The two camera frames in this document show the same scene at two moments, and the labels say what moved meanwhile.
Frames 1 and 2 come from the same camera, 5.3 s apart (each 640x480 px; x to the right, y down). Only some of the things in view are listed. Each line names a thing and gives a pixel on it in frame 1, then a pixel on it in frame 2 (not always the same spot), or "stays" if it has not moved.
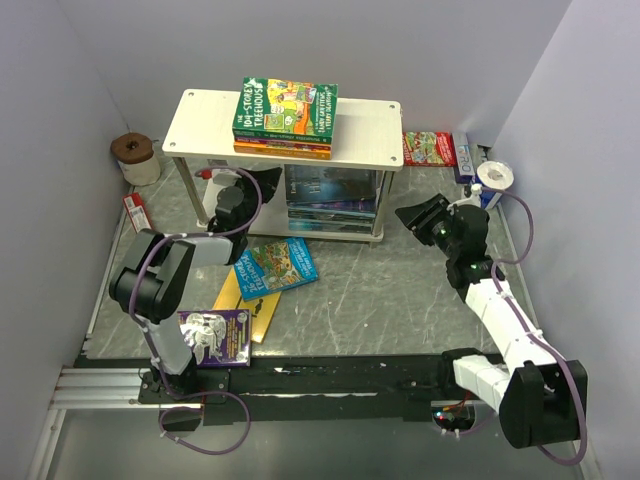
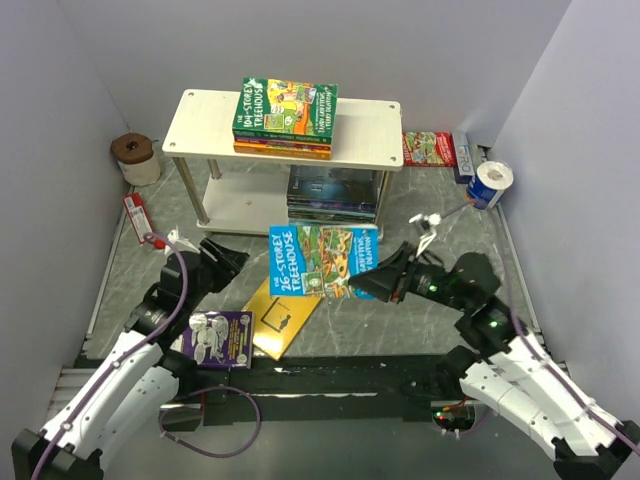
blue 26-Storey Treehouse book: [275, 267] to [319, 260]
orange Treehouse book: [282, 151] stays
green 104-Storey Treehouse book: [285, 110] stays
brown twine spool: [136, 158] stays
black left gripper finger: [419, 215] to [385, 281]
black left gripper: [267, 180] to [229, 262]
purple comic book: [217, 338] stays
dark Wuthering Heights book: [319, 182] stays
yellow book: [260, 309] to [278, 319]
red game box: [429, 149] stays
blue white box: [464, 169] stays
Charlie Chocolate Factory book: [285, 143] stays
